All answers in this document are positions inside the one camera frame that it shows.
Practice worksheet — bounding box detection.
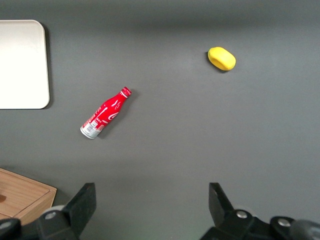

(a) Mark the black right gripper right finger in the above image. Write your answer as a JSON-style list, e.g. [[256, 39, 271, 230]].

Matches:
[[199, 182, 272, 240]]

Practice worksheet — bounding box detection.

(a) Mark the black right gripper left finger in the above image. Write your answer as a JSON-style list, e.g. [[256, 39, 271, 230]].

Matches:
[[36, 182, 97, 240]]

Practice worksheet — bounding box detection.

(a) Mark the red ketchup bottle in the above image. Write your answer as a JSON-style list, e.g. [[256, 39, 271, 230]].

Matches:
[[80, 86, 133, 140]]

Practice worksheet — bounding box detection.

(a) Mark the cream white plastic tray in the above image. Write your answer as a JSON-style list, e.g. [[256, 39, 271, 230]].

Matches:
[[0, 19, 50, 110]]

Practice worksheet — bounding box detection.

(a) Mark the wooden drawer cabinet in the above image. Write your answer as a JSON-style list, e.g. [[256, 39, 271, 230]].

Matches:
[[0, 167, 58, 226]]

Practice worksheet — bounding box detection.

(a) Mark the yellow lemon-shaped object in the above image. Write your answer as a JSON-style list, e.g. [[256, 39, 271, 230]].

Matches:
[[207, 46, 237, 72]]

